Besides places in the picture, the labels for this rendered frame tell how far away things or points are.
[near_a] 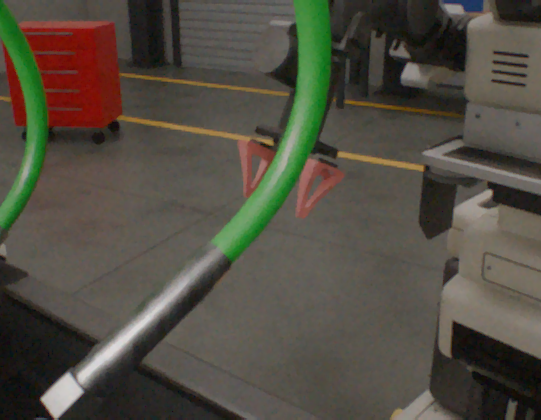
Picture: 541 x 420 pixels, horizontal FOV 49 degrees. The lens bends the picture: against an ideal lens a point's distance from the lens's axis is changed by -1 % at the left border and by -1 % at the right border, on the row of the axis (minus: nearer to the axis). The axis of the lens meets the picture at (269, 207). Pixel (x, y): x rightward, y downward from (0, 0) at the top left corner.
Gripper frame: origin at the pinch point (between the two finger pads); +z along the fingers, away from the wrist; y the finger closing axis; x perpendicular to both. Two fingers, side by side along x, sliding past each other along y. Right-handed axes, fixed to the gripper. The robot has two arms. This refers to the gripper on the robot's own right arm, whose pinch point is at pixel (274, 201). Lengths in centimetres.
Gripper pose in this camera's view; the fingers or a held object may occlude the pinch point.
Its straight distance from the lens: 79.3
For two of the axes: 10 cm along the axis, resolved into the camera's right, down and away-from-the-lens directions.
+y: 7.0, 2.7, -6.6
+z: -3.2, 9.4, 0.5
